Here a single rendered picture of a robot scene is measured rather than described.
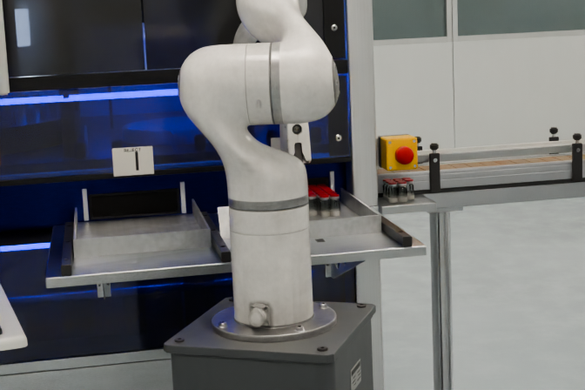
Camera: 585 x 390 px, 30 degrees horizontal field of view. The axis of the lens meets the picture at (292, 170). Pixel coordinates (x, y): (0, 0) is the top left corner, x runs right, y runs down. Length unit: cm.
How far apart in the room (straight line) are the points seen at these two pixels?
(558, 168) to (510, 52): 479
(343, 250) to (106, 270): 44
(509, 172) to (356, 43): 52
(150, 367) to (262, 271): 89
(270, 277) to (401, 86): 567
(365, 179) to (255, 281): 86
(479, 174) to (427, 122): 469
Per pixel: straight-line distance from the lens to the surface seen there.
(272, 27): 166
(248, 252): 160
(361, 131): 241
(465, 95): 736
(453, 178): 260
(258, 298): 161
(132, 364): 244
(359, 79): 239
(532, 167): 266
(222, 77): 156
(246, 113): 157
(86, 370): 244
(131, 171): 234
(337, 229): 215
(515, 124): 751
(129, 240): 210
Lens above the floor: 135
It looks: 9 degrees down
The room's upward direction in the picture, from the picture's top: 2 degrees counter-clockwise
